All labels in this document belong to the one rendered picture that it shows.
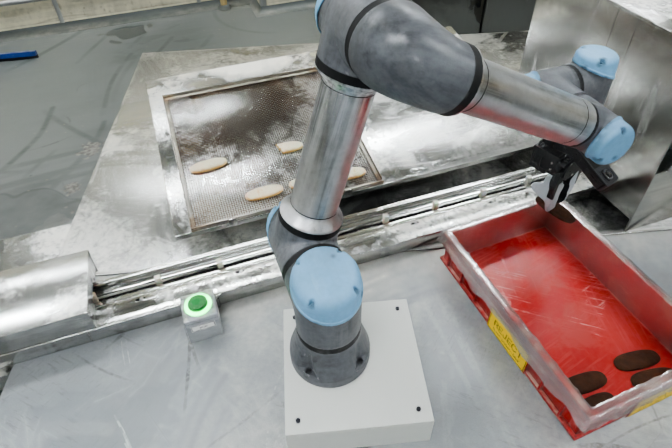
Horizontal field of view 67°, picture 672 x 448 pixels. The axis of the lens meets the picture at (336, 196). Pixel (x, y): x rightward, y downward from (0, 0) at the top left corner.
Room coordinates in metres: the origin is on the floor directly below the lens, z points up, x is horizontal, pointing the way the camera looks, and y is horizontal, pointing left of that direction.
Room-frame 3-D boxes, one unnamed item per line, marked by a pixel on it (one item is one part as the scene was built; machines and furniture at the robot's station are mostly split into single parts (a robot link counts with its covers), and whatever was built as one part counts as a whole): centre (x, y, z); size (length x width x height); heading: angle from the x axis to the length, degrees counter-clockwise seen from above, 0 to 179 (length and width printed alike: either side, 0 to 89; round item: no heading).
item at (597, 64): (0.83, -0.47, 1.29); 0.09 x 0.08 x 0.11; 109
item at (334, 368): (0.52, 0.02, 0.95); 0.15 x 0.15 x 0.10
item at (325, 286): (0.53, 0.02, 1.07); 0.13 x 0.12 x 0.14; 19
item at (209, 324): (0.64, 0.29, 0.84); 0.08 x 0.08 x 0.11; 18
